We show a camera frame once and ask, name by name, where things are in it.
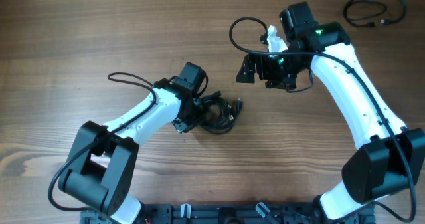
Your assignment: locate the thick black cable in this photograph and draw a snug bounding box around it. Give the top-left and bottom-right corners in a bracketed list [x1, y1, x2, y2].
[342, 0, 407, 28]

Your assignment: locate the camera cable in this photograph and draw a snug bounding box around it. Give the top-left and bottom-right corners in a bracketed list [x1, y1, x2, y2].
[47, 72, 157, 213]
[228, 16, 418, 223]

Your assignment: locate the thin black cable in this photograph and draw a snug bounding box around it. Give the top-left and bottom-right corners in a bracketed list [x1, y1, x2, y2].
[195, 90, 238, 135]

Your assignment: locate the left camera cable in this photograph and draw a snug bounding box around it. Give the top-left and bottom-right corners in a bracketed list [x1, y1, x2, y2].
[47, 72, 157, 213]

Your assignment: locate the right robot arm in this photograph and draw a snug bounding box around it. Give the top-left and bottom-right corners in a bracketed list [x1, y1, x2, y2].
[236, 2, 424, 223]

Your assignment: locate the black mounting rail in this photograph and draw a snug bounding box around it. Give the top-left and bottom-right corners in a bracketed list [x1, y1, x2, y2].
[79, 202, 376, 224]

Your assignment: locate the right camera cable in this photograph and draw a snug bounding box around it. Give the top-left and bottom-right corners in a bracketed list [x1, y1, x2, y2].
[228, 16, 418, 223]

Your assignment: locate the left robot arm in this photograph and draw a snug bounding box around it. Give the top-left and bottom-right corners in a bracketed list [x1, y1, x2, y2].
[50, 62, 207, 223]

